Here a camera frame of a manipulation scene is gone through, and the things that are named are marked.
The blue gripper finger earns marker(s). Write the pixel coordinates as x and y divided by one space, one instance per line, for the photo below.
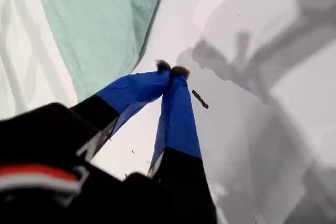
136 90
178 129

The pale green T-shirt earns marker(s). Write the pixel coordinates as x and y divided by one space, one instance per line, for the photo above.
92 24

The small dark scrap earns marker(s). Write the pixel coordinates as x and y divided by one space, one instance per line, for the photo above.
200 99

